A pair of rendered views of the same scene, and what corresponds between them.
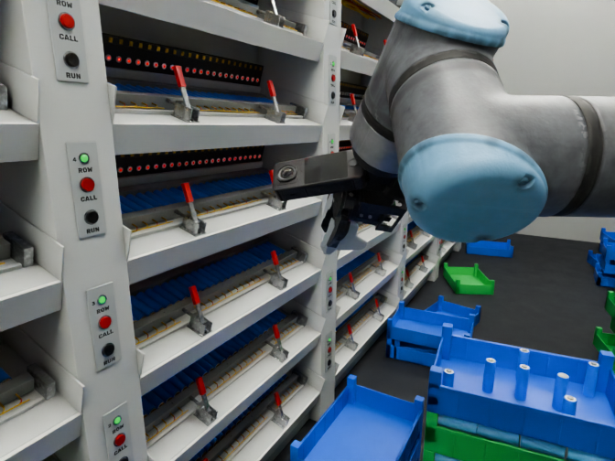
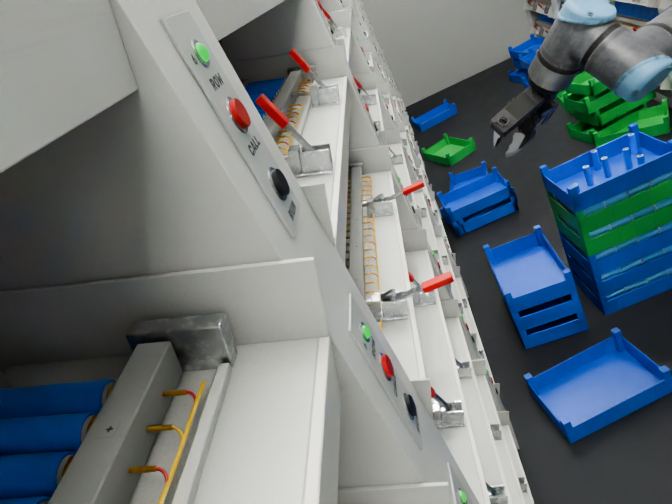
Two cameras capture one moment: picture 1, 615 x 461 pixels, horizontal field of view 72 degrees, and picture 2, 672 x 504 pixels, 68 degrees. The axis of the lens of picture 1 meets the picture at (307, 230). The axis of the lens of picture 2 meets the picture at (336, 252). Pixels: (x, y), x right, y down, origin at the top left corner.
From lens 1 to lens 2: 85 cm
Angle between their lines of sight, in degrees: 18
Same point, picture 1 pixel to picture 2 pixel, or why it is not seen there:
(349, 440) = (518, 277)
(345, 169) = (532, 101)
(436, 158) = (640, 73)
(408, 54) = (587, 36)
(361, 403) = (499, 258)
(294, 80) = not seen: hidden behind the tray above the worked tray
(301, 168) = (508, 114)
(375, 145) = (560, 80)
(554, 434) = (643, 178)
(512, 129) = (654, 49)
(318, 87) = (360, 62)
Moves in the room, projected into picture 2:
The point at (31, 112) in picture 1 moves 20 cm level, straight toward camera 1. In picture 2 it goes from (384, 166) to (485, 142)
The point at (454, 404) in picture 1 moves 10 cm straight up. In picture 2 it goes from (589, 198) to (581, 168)
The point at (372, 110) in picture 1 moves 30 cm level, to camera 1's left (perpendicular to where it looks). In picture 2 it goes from (557, 65) to (442, 147)
